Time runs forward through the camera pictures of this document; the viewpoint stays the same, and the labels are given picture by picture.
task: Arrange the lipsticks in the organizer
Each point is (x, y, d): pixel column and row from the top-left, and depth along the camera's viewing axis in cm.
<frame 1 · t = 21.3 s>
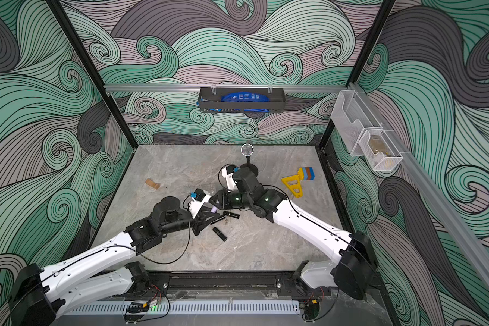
left hand: (218, 210, 71), fingers closed
right hand: (213, 199, 72), fingers closed
black square lipstick: (221, 234, 87), on the table
black microphone stand: (248, 160, 103), point 10 cm above the table
yellow triangle toy block: (294, 183, 106), on the table
multicolour stacked toy blocks: (308, 173, 106), point 3 cm above the table
tan wooden arch block: (149, 182, 105), on the table

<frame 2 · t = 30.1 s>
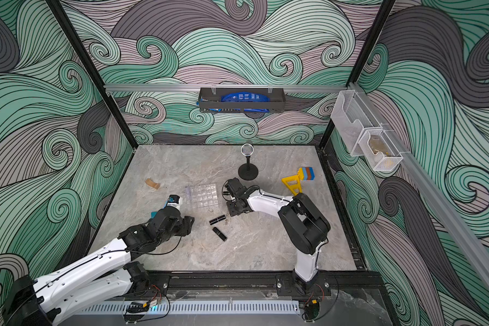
left hand: (190, 216, 80), fingers open
right hand: (238, 207, 93), fingers open
clear acrylic lipstick organizer: (203, 195, 97), point 3 cm above the table
the other named things where they were.

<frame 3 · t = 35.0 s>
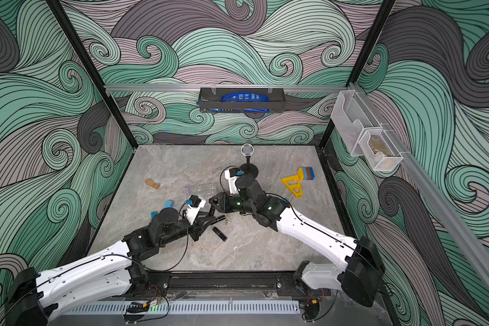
left hand: (214, 214, 72), fingers closed
right hand: (214, 200, 71), fingers open
the named things where they were.

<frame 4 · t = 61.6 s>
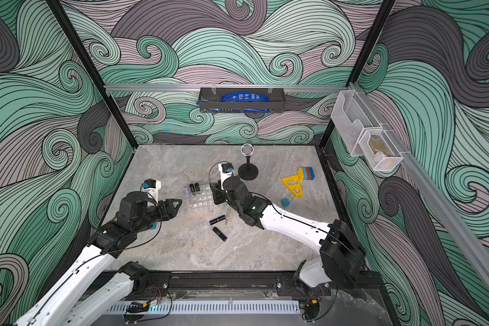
left hand: (177, 200, 74), fingers open
right hand: (217, 182, 78), fingers open
black lipstick gold band: (192, 187, 94), point 9 cm above the table
